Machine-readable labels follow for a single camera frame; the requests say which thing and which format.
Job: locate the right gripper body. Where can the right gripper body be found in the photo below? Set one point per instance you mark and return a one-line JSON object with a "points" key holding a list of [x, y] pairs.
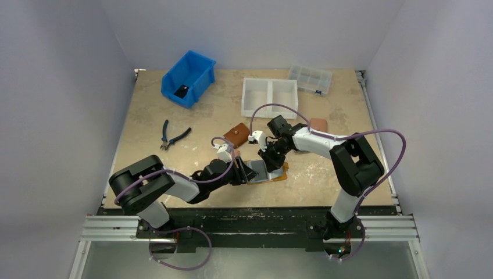
{"points": [[269, 156]]}

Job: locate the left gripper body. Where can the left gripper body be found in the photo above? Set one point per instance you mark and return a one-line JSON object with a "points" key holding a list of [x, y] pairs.
{"points": [[227, 178]]}

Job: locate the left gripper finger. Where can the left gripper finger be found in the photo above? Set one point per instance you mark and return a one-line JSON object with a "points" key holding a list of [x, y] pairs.
{"points": [[241, 176], [240, 164]]}

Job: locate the dark credit card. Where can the dark credit card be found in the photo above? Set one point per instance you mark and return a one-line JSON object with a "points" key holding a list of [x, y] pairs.
{"points": [[259, 167]]}

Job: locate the orange card holder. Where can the orange card holder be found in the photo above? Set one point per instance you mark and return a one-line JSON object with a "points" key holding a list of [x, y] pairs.
{"points": [[285, 168]]}

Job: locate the black card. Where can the black card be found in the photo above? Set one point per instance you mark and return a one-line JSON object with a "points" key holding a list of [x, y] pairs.
{"points": [[182, 92]]}

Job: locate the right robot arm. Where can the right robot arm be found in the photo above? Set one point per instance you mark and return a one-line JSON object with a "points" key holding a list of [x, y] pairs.
{"points": [[355, 163]]}

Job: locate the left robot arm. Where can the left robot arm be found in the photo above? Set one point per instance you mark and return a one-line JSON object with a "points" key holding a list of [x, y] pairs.
{"points": [[138, 187]]}

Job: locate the brown leather card holder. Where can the brown leather card holder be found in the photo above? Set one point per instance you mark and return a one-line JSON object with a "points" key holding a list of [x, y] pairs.
{"points": [[237, 135]]}

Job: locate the salmon card holder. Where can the salmon card holder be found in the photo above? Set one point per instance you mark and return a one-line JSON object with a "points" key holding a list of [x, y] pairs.
{"points": [[319, 124]]}

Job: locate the white two-compartment tray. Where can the white two-compartment tray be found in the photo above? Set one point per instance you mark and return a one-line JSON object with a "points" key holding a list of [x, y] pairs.
{"points": [[268, 98]]}

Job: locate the clear plastic organizer box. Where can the clear plastic organizer box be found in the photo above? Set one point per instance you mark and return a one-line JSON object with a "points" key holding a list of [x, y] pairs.
{"points": [[310, 79]]}

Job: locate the blue plastic bin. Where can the blue plastic bin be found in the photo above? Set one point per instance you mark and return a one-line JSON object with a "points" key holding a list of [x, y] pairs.
{"points": [[193, 70]]}

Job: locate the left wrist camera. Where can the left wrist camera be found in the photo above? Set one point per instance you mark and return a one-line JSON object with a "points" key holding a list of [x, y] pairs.
{"points": [[224, 152]]}

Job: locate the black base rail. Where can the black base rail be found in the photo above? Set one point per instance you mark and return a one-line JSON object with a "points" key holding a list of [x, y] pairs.
{"points": [[306, 227]]}

